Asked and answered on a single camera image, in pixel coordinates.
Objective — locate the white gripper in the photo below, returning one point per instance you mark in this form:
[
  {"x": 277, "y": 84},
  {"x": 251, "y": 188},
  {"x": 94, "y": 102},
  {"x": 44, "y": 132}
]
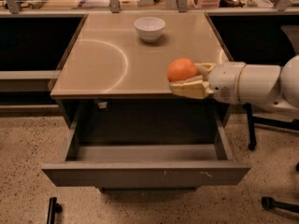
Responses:
[{"x": 223, "y": 82}]

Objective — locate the orange fruit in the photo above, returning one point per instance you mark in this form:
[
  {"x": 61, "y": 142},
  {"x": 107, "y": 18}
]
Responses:
[{"x": 181, "y": 69}]

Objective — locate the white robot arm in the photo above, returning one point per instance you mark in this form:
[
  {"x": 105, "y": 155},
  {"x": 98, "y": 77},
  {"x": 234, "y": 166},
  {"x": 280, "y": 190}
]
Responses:
[{"x": 273, "y": 88}]

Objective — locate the grey cabinet with beige top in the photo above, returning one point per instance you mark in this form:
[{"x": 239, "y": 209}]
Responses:
[{"x": 109, "y": 59}]

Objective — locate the open grey top drawer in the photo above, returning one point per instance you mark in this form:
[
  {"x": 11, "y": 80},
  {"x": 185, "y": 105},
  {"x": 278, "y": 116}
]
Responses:
[{"x": 147, "y": 147}]

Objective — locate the white ceramic bowl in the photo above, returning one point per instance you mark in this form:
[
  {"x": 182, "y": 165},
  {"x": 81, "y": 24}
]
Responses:
[{"x": 149, "y": 29}]

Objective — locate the black table leg with caster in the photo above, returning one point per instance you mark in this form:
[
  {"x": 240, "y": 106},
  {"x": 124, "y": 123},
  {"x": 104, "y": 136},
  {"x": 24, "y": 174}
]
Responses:
[{"x": 252, "y": 137}]

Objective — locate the black chair leg right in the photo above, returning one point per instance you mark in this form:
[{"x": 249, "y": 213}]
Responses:
[{"x": 270, "y": 203}]

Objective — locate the black chair leg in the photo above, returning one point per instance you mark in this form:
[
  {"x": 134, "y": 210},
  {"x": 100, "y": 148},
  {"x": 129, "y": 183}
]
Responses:
[
  {"x": 54, "y": 209},
  {"x": 270, "y": 203}
]

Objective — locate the black chair leg left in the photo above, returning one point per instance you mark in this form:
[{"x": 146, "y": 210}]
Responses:
[{"x": 54, "y": 209}]

